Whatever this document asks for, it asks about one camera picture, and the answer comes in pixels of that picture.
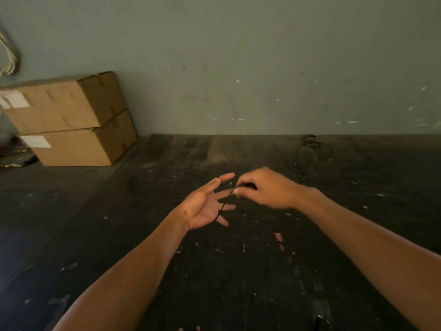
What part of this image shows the person's right hand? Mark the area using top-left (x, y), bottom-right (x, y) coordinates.
top-left (233, 167), bottom-right (306, 211)

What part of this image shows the person's left hand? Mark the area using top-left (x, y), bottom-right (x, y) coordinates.
top-left (178, 172), bottom-right (239, 231)

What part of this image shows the thin black string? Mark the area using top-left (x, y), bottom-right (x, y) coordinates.
top-left (214, 183), bottom-right (257, 223)

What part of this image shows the person's right forearm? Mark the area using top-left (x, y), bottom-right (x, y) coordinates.
top-left (293, 187), bottom-right (441, 331)

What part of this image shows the person's left forearm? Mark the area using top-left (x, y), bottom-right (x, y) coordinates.
top-left (52, 207), bottom-right (190, 331)

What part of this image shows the large brown cardboard box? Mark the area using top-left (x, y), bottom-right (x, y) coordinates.
top-left (0, 71), bottom-right (127, 135)
top-left (19, 110), bottom-right (139, 167)

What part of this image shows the tangled black cable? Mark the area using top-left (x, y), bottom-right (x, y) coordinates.
top-left (292, 134), bottom-right (334, 183)

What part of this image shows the pale hanging rope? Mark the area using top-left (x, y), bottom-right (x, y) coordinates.
top-left (0, 29), bottom-right (20, 81)

